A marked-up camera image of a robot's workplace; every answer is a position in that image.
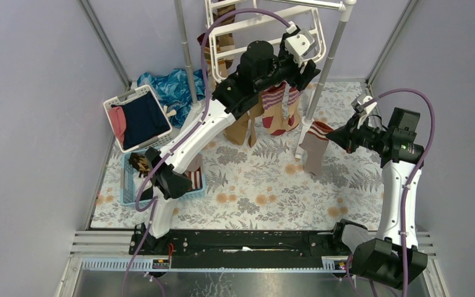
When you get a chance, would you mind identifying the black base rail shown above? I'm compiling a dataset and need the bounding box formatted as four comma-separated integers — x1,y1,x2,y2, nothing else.
129,225,351,270

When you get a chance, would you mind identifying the dark navy cloth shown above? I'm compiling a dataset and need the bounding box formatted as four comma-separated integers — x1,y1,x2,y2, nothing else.
113,93,170,149

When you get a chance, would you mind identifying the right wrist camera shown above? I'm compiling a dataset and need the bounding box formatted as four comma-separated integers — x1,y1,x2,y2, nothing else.
351,94,377,121

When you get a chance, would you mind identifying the white sock hanger frame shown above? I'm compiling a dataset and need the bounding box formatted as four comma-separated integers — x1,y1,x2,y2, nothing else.
205,1,325,83

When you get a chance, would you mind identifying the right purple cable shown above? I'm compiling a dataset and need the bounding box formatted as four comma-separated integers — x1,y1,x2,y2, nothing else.
360,87,437,297

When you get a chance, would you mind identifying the pink cloth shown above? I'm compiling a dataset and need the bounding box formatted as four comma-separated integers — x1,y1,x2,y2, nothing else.
108,106,127,145

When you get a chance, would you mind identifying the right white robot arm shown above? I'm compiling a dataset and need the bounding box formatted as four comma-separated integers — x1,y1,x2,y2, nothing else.
327,108,428,291

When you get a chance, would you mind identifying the silver drying rack stand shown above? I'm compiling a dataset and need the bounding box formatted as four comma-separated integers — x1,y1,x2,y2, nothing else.
174,1,356,147

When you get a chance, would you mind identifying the blue laundry basket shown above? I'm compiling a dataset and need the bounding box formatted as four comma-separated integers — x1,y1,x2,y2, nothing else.
119,149,207,207

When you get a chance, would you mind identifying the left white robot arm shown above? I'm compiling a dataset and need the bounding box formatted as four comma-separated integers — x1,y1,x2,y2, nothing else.
143,33,320,254

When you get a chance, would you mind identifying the striped green tan sock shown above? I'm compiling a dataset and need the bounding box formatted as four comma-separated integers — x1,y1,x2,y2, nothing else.
197,33,233,92

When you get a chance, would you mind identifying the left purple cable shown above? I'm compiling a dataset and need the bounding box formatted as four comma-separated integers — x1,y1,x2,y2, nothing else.
121,8,297,297

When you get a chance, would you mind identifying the purple cable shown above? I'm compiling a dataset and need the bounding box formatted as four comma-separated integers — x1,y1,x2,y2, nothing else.
360,87,437,297
121,8,297,297

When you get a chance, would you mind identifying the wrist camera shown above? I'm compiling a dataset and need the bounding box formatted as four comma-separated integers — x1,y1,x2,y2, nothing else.
351,94,377,121
284,24,317,67

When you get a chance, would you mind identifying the pile of socks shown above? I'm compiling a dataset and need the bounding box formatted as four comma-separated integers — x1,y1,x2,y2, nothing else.
128,153,203,191

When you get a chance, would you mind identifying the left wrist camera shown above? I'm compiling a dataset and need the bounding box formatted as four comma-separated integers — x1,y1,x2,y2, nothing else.
284,24,317,67

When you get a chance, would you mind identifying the red striped sock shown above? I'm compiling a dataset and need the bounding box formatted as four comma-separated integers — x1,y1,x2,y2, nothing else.
261,82,286,136
284,87,301,132

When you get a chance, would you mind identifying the tan ribbed sock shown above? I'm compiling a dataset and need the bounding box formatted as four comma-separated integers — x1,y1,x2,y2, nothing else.
223,113,250,145

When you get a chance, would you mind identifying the white laundry basket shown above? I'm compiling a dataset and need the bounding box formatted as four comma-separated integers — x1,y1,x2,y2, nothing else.
103,84,173,153

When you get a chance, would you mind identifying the blue patterned cloth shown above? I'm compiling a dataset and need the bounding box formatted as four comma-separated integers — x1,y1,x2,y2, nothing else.
137,69,192,128

